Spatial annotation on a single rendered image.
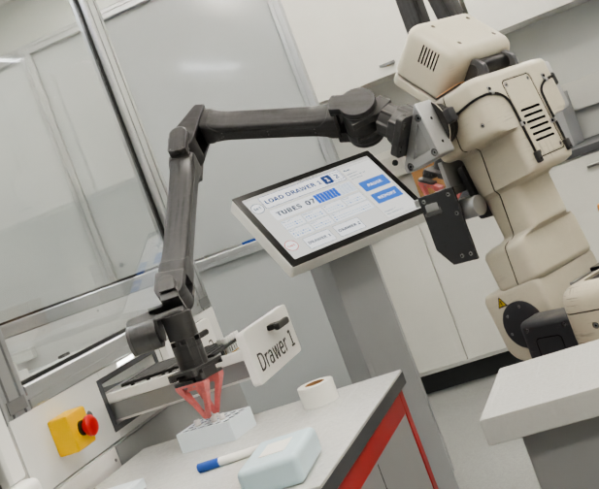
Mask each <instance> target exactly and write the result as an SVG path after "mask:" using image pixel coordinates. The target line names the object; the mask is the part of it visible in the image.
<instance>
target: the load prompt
mask: <svg viewBox="0 0 599 489"><path fill-rule="evenodd" d="M345 179H346V178H345V177H344V176H343V175H342V174H341V173H340V172H339V171H338V170H334V171H331V172H328V173H326V174H323V175H320V176H317V177H315V178H312V179H308V180H305V181H302V182H299V183H297V184H294V185H291V186H289V187H287V188H284V189H281V190H278V191H276V192H273V193H270V194H268V195H265V196H262V197H259V198H257V199H258V200H259V201H260V203H261V204H262V205H263V206H264V207H265V208H266V209H270V208H272V207H274V206H277V205H279V204H282V203H285V202H288V201H290V200H293V199H296V198H298V197H301V196H304V195H306V194H309V193H312V192H314V191H317V190H320V189H321V188H324V187H327V186H329V185H332V184H335V183H337V182H340V181H343V180H345Z"/></svg>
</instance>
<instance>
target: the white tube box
mask: <svg viewBox="0 0 599 489"><path fill-rule="evenodd" d="M224 415H225V419H223V420H219V418H218V417H217V421H216V422H214V423H212V421H211V419H210V418H207V419H204V418H203V419H200V421H201V424H202V425H201V426H198V427H195V424H194V423H193V424H192V425H190V426H189V427H187V428H186V429H184V430H183V431H181V432H180V433H178V434H177V435H176V436H177V439H178V442H179V444H180V447H181V449H182V452H183V453H187V452H191V451H195V450H199V449H203V448H207V447H211V446H215V445H219V444H223V443H227V442H231V441H234V440H237V439H238V438H239V437H241V436H242V435H243V434H245V433H246V432H247V431H249V430H250V429H251V428H253V427H254V426H255V425H256V422H255V419H254V416H253V414H252V411H251V408H250V407H243V408H239V409H236V410H232V411H228V412H225V413H224Z"/></svg>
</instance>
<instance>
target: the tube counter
mask: <svg viewBox="0 0 599 489"><path fill-rule="evenodd" d="M355 190H358V189H357V188H356V187H355V186H354V185H353V184H352V183H350V182H349V181H347V182H345V183H342V184H339V185H337V186H334V187H331V188H329V189H326V190H323V191H321V192H318V193H316V194H314V195H311V196H308V197H306V198H303V199H301V200H302V201H303V202H304V203H305V205H306V206H307V207H308V208H312V207H314V206H317V205H320V204H322V203H325V202H328V201H330V200H333V199H335V198H338V197H341V196H343V195H346V194H348V193H351V192H353V191H355Z"/></svg>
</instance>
